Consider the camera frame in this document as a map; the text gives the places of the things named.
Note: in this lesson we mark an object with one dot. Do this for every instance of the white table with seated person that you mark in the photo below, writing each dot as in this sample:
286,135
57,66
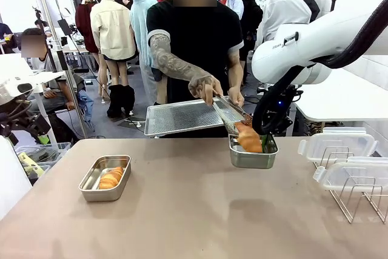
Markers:
15,65

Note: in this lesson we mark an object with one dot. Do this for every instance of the metal serving tongs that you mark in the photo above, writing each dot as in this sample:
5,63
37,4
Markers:
222,118

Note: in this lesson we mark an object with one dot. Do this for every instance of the mannequin in black jacket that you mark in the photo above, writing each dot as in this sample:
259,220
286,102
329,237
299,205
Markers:
251,16

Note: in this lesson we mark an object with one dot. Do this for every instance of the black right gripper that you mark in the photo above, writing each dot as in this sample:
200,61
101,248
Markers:
280,110

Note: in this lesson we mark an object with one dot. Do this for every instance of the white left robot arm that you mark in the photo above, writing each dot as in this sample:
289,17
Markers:
12,180

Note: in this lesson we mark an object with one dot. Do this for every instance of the golden croissant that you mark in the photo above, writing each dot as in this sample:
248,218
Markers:
250,142
110,177

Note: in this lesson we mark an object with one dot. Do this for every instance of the blue denim garment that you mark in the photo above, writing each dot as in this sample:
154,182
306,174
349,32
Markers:
86,104

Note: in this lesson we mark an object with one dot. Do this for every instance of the mannequin in maroon top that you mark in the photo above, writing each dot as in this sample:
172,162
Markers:
83,25

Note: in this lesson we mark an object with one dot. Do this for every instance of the white side table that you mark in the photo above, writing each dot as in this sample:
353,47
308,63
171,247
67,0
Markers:
333,98

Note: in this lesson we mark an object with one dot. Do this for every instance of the black mannequin base plate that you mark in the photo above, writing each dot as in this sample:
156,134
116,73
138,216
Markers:
133,124

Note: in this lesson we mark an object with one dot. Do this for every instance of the clear plastic storage bin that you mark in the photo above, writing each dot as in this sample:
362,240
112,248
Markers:
57,150

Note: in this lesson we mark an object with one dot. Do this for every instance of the person in black t-shirt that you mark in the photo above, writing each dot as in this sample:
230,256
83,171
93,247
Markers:
197,43

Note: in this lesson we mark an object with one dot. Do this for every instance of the black trousers at mannequin ankles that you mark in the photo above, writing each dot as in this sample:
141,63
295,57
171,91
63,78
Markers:
121,101

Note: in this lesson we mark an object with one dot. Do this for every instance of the clear plastic clip lid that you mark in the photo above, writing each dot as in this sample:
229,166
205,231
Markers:
357,174
333,143

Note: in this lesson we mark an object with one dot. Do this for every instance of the silver aluminium stand pole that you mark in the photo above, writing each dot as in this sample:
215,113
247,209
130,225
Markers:
74,101

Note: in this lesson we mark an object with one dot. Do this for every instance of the person's tattooed right forearm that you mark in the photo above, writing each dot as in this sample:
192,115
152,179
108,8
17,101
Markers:
179,68

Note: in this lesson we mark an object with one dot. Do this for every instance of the perforated metal baking tray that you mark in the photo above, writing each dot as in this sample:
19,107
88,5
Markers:
182,118

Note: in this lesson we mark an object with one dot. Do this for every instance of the mannequin in cream jacket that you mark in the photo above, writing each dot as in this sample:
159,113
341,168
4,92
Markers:
112,28

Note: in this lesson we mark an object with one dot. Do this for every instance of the rectangular stainless steel container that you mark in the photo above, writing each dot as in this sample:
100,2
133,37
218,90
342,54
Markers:
104,193
251,160

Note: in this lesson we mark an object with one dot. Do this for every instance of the mannequin in light blue jacket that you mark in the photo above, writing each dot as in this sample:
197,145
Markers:
141,22

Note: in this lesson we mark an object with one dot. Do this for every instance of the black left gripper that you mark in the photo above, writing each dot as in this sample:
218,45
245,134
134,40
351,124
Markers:
38,126

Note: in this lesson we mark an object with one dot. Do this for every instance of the mannequin in white shirt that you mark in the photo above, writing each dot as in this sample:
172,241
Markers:
285,13

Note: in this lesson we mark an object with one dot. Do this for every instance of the person's left forearm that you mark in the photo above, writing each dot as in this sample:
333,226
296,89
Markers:
236,71

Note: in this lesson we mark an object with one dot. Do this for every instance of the seated person in grey shirt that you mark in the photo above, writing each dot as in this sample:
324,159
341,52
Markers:
45,65

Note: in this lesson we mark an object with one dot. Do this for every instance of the person in dark blue shirt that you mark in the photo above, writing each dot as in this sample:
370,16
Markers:
4,30

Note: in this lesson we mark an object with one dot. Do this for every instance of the black tablet on stand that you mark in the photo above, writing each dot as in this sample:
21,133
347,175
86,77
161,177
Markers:
64,27

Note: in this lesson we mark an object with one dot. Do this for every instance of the person's tattooed right hand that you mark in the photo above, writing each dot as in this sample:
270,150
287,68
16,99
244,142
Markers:
206,87

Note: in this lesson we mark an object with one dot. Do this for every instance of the person's left hand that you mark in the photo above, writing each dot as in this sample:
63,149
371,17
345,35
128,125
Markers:
236,96

